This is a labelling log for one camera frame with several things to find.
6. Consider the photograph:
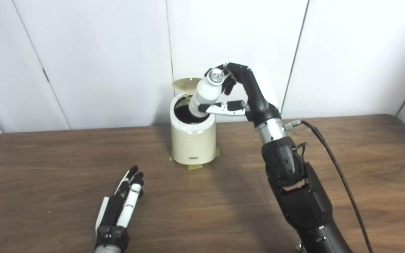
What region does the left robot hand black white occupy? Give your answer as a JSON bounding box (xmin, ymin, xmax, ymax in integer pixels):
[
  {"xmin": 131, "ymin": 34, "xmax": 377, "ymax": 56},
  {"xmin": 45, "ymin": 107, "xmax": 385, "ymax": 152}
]
[{"xmin": 95, "ymin": 165, "xmax": 144, "ymax": 252}]

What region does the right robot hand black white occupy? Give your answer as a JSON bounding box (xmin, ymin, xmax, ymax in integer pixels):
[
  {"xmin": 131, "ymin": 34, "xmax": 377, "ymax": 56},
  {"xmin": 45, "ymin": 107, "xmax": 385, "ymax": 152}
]
[{"xmin": 198, "ymin": 62, "xmax": 282, "ymax": 128}]

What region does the small white plastic bottle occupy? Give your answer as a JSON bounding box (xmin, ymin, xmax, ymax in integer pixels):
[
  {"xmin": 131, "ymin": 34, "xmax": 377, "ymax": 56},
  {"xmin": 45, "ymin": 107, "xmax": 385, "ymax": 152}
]
[{"xmin": 188, "ymin": 69, "xmax": 226, "ymax": 118}]

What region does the round cream bin lid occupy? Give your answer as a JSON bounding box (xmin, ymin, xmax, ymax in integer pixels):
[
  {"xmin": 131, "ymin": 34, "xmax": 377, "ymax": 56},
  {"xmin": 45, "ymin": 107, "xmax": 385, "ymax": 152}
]
[{"xmin": 173, "ymin": 77, "xmax": 203, "ymax": 97}]

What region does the cream-colored bin body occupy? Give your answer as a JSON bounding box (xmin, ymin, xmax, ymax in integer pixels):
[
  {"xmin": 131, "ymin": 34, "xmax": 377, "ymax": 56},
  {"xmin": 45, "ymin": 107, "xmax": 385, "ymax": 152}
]
[{"xmin": 170, "ymin": 92, "xmax": 217, "ymax": 165}]

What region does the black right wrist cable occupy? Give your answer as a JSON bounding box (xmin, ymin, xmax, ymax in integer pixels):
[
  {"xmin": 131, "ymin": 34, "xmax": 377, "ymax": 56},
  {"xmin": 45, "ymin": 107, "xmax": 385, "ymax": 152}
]
[{"xmin": 284, "ymin": 119, "xmax": 374, "ymax": 253}]

